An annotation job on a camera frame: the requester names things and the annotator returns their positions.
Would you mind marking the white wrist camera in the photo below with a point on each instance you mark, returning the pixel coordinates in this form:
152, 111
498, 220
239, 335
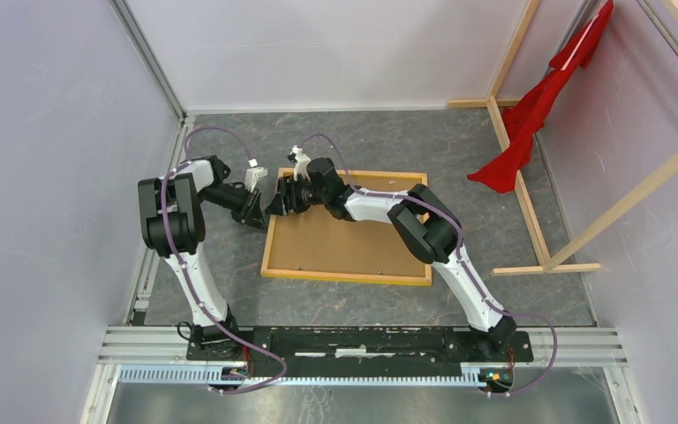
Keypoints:
254, 174
300, 160

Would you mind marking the aluminium rail frame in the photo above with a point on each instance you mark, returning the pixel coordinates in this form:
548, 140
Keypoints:
591, 381

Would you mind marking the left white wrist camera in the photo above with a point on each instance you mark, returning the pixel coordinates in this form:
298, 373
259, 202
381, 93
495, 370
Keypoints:
254, 174

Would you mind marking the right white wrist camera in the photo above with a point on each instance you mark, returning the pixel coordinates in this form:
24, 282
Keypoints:
300, 160

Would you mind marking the yellow wooden picture frame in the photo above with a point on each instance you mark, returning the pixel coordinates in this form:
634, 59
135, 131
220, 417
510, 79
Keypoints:
269, 246

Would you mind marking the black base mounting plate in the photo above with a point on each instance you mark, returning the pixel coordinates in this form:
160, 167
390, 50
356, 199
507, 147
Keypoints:
358, 351

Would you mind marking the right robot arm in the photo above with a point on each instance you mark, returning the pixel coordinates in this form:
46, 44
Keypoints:
428, 229

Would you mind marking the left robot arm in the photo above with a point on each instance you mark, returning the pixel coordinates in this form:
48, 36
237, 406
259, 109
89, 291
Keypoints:
172, 225

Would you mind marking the red cloth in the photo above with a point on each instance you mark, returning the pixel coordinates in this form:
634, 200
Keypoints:
529, 115

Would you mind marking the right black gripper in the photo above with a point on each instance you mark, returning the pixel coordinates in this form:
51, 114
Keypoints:
285, 198

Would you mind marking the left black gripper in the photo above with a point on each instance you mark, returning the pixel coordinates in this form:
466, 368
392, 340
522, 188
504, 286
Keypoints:
251, 214

